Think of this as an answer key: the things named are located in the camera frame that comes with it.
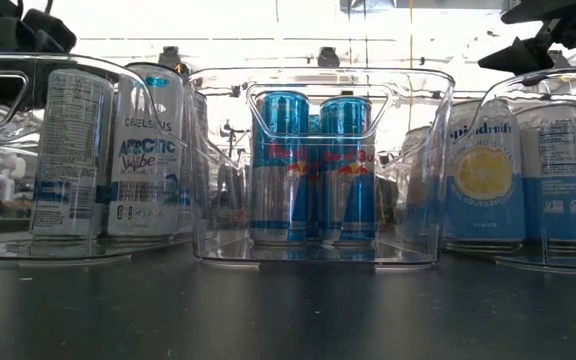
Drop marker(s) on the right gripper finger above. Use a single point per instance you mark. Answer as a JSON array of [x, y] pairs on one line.
[[518, 59], [543, 10]]

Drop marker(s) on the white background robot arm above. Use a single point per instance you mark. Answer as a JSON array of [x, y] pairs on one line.
[[3, 172]]

